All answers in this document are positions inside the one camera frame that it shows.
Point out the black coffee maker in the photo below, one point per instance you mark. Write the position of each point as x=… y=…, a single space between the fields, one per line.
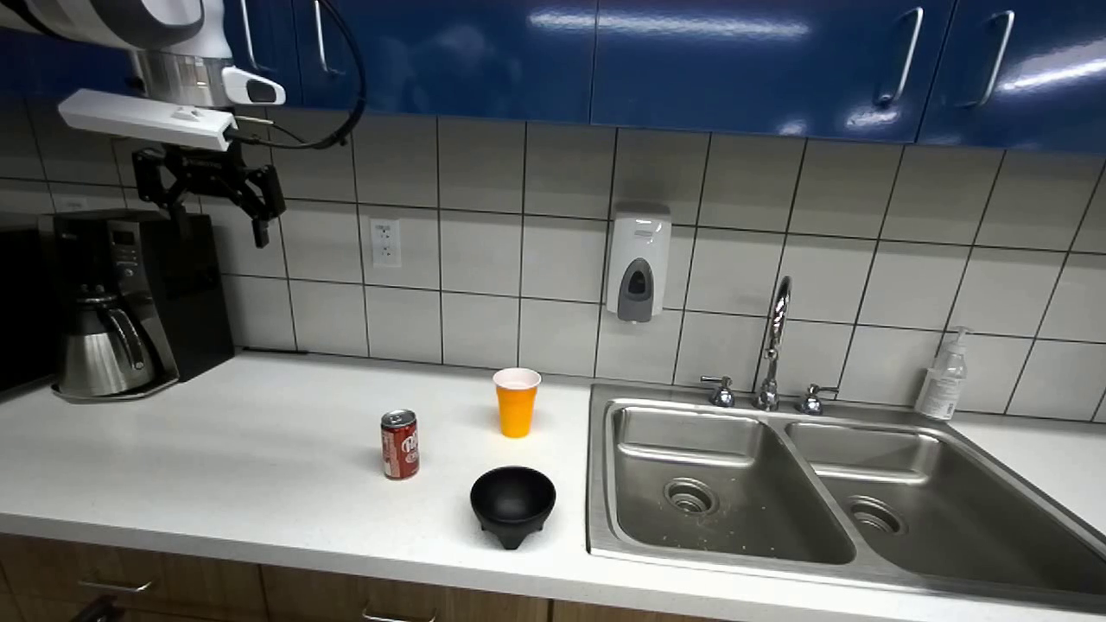
x=165 y=273

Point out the blue upper cabinets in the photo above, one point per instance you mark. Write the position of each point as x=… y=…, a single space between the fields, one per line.
x=985 y=72

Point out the wooden lower cabinets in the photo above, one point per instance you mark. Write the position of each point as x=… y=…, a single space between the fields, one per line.
x=66 y=580

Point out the white wall outlet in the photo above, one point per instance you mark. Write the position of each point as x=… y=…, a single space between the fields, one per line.
x=385 y=242

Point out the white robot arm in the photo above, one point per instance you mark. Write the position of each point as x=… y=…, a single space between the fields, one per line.
x=179 y=49

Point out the steel coffee carafe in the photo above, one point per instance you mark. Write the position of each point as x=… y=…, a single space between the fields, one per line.
x=103 y=351

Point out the orange paper cup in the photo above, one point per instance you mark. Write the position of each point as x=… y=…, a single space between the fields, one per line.
x=515 y=400

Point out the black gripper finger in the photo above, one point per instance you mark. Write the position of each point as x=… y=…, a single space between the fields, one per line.
x=156 y=181
x=265 y=200

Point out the white wall soap dispenser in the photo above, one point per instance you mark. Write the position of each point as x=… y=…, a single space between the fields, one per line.
x=636 y=264

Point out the red soda can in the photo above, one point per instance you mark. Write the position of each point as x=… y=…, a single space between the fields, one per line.
x=399 y=444

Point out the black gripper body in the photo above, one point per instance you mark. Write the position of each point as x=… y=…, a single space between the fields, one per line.
x=211 y=175

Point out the clear soap bottle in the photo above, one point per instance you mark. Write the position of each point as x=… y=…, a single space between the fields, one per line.
x=944 y=379

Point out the chrome faucet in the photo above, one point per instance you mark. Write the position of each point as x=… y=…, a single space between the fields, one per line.
x=767 y=380

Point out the black bowl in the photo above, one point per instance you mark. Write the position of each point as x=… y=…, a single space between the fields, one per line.
x=512 y=503

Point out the stainless steel double sink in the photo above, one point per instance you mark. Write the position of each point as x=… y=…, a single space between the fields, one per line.
x=858 y=500

